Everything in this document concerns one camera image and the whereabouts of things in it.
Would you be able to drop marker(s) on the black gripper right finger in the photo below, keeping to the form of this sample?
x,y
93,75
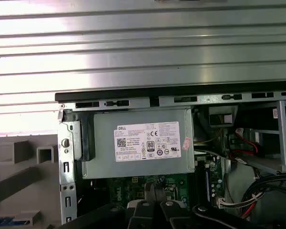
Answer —
x,y
169,214

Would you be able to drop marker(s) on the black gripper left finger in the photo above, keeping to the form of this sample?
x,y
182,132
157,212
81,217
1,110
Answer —
x,y
145,214

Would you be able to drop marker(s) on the black RAM slot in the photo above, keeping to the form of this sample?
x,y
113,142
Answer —
x,y
200,181

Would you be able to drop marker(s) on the green Dell motherboard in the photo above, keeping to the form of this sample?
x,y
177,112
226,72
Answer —
x,y
124,188

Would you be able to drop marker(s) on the grey power supply unit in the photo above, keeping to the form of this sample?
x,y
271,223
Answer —
x,y
105,148

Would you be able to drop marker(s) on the grey parts rack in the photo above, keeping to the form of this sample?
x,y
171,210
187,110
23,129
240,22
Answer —
x,y
47,195

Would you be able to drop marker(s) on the black open PC case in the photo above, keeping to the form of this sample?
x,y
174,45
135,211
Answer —
x,y
66,133

